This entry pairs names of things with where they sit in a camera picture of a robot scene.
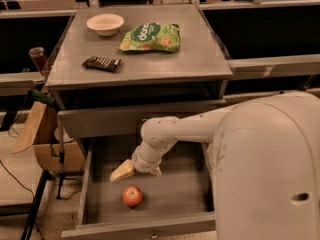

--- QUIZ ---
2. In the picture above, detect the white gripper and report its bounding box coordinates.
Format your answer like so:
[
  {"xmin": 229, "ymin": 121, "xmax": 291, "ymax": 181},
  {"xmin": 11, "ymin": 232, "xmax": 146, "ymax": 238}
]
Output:
[{"xmin": 110, "ymin": 143, "xmax": 167, "ymax": 182}]

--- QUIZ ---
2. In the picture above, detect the red apple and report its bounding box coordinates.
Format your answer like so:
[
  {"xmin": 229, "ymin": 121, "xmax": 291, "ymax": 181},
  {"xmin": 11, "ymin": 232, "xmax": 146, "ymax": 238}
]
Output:
[{"xmin": 122, "ymin": 185, "xmax": 143, "ymax": 207}]

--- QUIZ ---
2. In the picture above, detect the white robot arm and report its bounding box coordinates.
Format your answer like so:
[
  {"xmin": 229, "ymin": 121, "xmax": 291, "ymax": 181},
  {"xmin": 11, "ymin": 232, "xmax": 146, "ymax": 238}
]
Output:
[{"xmin": 110, "ymin": 92, "xmax": 320, "ymax": 240}]

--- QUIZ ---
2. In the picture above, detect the grey open middle drawer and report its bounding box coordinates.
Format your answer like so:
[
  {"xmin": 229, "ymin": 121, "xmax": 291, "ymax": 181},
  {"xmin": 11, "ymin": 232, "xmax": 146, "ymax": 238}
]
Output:
[{"xmin": 62, "ymin": 134, "xmax": 215, "ymax": 240}]

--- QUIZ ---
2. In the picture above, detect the grey top drawer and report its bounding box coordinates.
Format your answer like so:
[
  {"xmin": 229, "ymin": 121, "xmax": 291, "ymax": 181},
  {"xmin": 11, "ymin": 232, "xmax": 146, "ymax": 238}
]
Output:
[{"xmin": 58, "ymin": 99, "xmax": 226, "ymax": 138}]

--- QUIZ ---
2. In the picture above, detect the black tripod stand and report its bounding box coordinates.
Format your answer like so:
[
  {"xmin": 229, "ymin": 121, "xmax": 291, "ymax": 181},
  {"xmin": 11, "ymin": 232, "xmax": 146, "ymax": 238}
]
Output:
[{"xmin": 21, "ymin": 119, "xmax": 65, "ymax": 240}]

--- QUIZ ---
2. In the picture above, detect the dark chocolate bar wrapper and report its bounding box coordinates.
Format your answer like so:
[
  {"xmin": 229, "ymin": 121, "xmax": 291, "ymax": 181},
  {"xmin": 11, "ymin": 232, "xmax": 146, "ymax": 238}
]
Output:
[{"xmin": 82, "ymin": 56, "xmax": 121, "ymax": 72}]

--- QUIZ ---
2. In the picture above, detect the brown cardboard box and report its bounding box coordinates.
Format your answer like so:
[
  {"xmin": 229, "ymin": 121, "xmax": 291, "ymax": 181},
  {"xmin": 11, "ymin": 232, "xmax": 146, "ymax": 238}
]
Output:
[{"xmin": 12, "ymin": 102, "xmax": 85, "ymax": 172}]

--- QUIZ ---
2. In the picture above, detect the grey wooden cabinet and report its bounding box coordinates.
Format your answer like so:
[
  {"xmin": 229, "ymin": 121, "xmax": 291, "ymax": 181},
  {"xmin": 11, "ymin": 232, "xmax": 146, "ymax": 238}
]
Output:
[{"xmin": 46, "ymin": 4, "xmax": 232, "ymax": 112}]

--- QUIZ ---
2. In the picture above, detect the green snack bag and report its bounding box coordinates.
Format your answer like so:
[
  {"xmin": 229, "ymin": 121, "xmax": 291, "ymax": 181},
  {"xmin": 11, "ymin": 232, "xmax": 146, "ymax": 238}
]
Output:
[{"xmin": 119, "ymin": 23, "xmax": 180, "ymax": 52}]

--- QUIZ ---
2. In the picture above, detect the white bowl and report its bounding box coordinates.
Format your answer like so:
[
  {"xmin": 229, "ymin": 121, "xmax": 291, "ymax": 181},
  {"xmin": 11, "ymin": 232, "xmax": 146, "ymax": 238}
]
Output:
[{"xmin": 86, "ymin": 14, "xmax": 124, "ymax": 36}]

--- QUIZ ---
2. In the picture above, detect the clear plastic cup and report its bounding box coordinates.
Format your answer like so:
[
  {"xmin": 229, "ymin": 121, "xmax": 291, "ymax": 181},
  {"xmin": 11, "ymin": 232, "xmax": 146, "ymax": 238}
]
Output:
[{"xmin": 29, "ymin": 47, "xmax": 48, "ymax": 74}]

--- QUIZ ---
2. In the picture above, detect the green handled tool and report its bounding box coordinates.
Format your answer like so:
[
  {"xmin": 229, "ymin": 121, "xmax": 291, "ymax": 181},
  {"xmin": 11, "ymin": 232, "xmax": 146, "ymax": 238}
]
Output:
[{"xmin": 28, "ymin": 89, "xmax": 56, "ymax": 107}]

